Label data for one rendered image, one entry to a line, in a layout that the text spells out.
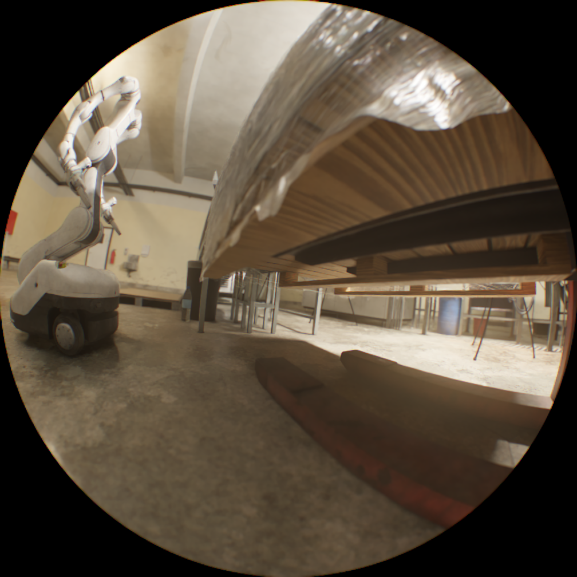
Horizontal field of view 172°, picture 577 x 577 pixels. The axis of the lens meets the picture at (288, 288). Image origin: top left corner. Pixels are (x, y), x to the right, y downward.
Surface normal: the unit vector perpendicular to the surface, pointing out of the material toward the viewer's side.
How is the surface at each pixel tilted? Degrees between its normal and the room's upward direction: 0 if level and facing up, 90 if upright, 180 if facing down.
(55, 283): 90
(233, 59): 180
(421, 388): 90
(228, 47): 180
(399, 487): 90
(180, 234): 90
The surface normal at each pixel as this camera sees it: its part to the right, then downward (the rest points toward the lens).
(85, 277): 0.85, -0.52
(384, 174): -0.09, 0.99
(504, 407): -0.86, -0.11
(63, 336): 0.51, 0.02
